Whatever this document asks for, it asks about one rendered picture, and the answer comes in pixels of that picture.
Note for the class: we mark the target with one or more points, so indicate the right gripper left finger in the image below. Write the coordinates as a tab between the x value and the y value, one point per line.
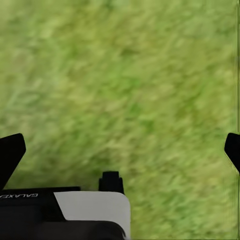
12	149

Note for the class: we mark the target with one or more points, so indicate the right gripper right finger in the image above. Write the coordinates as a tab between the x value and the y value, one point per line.
232	149

